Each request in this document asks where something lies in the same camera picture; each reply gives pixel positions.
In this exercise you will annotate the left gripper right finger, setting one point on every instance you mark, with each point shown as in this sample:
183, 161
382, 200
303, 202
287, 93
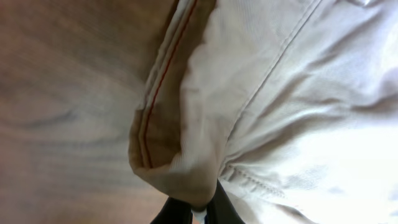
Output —
220, 210

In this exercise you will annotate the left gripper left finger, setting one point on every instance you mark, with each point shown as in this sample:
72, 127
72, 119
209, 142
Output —
174, 212

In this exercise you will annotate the beige khaki shorts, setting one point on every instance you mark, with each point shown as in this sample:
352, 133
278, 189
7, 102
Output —
290, 105

